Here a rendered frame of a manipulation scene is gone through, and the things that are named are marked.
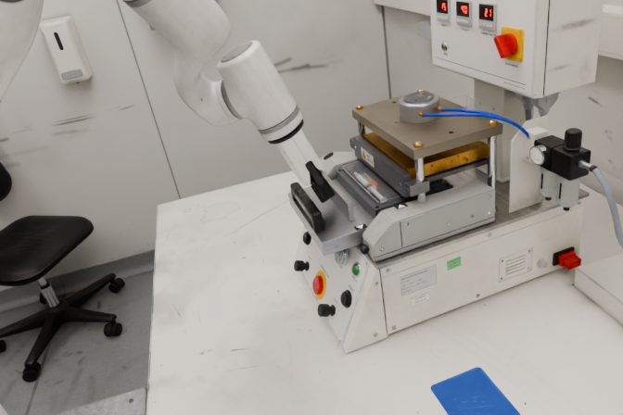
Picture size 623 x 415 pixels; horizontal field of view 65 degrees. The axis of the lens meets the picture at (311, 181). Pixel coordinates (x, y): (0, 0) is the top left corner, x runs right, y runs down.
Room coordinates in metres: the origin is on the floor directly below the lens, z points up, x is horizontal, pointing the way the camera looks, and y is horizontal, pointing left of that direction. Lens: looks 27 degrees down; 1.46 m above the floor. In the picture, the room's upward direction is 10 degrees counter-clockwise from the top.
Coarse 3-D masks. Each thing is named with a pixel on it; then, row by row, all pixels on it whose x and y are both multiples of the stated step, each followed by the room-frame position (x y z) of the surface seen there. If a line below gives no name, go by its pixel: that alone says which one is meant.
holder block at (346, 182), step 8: (344, 176) 0.92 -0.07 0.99; (344, 184) 0.92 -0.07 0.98; (352, 184) 0.88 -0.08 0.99; (448, 184) 0.81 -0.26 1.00; (352, 192) 0.87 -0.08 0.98; (360, 192) 0.85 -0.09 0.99; (432, 192) 0.80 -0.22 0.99; (360, 200) 0.84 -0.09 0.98; (368, 200) 0.81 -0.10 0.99; (400, 200) 0.79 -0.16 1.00; (408, 200) 0.78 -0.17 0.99; (368, 208) 0.80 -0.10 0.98; (376, 208) 0.77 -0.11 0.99; (384, 208) 0.77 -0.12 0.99
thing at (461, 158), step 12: (372, 132) 0.98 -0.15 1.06; (372, 144) 0.93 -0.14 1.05; (384, 144) 0.91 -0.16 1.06; (468, 144) 0.84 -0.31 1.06; (480, 144) 0.83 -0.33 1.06; (396, 156) 0.85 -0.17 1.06; (432, 156) 0.82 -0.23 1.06; (444, 156) 0.81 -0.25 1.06; (456, 156) 0.81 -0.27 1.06; (468, 156) 0.81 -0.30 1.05; (480, 156) 0.82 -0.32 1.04; (408, 168) 0.79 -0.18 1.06; (432, 168) 0.80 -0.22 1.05; (444, 168) 0.80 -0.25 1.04; (456, 168) 0.81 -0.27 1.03; (468, 168) 0.81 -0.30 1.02; (432, 180) 0.79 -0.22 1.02
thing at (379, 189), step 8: (344, 168) 0.95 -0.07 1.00; (352, 168) 0.94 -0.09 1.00; (360, 168) 0.93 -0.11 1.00; (368, 168) 0.93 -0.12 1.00; (352, 176) 0.90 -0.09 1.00; (360, 176) 0.89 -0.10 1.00; (368, 176) 0.89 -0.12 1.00; (376, 176) 0.88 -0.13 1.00; (368, 184) 0.85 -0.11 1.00; (376, 184) 0.85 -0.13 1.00; (384, 184) 0.84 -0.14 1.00; (368, 192) 0.82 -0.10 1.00; (376, 192) 0.82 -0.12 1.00; (384, 192) 0.81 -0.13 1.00; (392, 192) 0.81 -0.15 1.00; (376, 200) 0.79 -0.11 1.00
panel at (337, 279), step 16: (304, 256) 0.95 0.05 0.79; (320, 256) 0.88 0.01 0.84; (352, 256) 0.77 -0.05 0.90; (304, 272) 0.92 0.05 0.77; (320, 272) 0.85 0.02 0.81; (336, 272) 0.80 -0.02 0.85; (336, 288) 0.78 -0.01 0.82; (352, 288) 0.73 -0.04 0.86; (336, 304) 0.76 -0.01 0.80; (352, 304) 0.71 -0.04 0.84; (336, 320) 0.74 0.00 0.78; (336, 336) 0.72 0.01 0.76
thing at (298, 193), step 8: (296, 184) 0.90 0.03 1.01; (296, 192) 0.87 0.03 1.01; (304, 192) 0.86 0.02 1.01; (296, 200) 0.90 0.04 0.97; (304, 200) 0.82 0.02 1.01; (304, 208) 0.81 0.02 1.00; (312, 208) 0.79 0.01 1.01; (312, 216) 0.77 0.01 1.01; (320, 216) 0.77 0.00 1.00; (312, 224) 0.77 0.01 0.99; (320, 224) 0.77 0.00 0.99
